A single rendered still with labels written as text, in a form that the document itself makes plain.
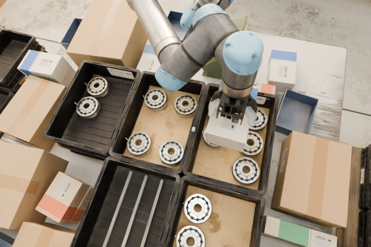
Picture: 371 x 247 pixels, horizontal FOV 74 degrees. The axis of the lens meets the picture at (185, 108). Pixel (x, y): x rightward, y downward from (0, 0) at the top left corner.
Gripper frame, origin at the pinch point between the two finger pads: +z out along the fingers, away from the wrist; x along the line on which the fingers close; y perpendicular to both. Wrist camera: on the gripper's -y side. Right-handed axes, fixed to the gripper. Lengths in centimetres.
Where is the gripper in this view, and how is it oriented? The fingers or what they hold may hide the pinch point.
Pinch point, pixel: (232, 112)
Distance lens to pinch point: 80.1
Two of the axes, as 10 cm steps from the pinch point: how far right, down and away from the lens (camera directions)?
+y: -3.2, 8.7, -3.8
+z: 0.9, 4.2, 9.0
